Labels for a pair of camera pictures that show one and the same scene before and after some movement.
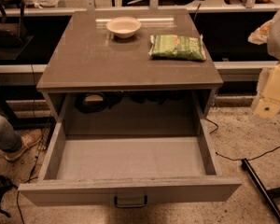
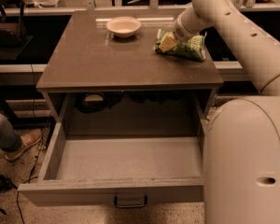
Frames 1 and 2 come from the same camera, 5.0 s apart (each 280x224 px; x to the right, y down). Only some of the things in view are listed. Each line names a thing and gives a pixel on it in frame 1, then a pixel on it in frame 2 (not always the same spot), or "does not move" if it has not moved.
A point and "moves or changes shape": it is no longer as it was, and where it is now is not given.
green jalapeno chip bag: x=170 y=47 moves or changes shape
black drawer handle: x=140 y=205 does not move
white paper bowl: x=123 y=27 does not move
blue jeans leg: x=3 y=133 does not move
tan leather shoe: x=28 y=137 does not move
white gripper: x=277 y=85 to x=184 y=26
